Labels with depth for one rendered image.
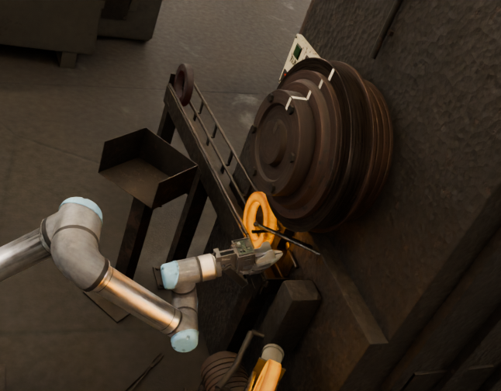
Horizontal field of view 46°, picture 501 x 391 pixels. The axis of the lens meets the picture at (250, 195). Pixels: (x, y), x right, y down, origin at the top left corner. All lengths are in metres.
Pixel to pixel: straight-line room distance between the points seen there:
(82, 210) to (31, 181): 1.44
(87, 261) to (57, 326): 0.93
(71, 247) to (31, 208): 1.37
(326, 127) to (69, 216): 0.69
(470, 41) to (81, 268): 1.03
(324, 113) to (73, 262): 0.71
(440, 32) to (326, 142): 0.36
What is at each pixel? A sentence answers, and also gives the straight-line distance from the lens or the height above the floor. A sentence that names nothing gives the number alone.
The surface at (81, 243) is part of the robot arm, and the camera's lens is 1.51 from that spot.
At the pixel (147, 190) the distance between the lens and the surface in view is 2.11.
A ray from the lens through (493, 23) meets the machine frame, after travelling 1.36.
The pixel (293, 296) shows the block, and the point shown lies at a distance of 1.62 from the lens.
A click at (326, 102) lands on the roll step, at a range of 1.49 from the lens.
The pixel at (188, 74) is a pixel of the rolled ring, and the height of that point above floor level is 0.75.
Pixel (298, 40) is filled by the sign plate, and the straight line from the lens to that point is 1.97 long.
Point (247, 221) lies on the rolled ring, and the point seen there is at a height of 0.71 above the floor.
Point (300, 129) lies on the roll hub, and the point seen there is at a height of 1.22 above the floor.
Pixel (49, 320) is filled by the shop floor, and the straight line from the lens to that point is 2.42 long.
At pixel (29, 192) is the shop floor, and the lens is 2.95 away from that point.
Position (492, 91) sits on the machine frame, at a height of 1.51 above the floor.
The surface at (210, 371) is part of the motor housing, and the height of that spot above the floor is 0.50.
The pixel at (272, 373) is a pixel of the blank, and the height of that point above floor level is 0.78.
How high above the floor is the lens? 1.87
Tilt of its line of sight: 34 degrees down
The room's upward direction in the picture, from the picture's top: 22 degrees clockwise
